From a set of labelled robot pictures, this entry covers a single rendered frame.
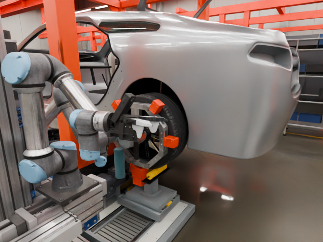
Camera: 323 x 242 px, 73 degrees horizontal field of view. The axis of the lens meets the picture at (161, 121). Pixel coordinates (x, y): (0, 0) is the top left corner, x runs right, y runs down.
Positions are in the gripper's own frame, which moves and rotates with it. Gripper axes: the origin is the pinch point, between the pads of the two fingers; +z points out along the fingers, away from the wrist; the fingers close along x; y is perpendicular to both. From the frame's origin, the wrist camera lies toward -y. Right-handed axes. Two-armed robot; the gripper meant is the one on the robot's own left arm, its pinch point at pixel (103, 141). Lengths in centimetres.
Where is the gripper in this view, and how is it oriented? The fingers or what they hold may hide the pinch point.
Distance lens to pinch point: 179.5
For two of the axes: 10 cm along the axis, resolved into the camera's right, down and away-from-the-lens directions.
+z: -2.0, -2.4, 9.5
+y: 0.0, 9.7, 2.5
